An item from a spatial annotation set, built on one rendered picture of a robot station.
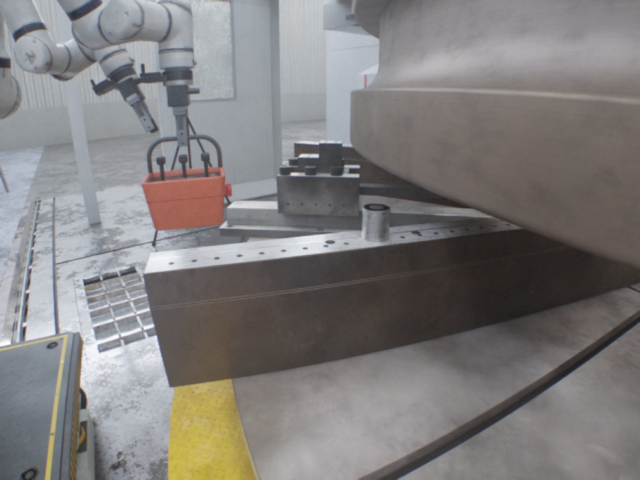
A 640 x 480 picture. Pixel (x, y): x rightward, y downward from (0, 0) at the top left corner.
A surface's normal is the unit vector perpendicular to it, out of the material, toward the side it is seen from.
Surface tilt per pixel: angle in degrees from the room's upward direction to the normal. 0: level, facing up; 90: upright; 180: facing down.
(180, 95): 90
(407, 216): 71
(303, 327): 90
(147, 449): 0
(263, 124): 90
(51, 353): 0
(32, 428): 0
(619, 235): 90
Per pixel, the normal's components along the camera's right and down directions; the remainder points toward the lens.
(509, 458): 0.00, -0.93
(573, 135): -0.88, 0.18
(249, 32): 0.59, 0.29
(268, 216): -0.10, 0.05
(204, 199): 0.28, 0.46
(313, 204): -0.11, 0.37
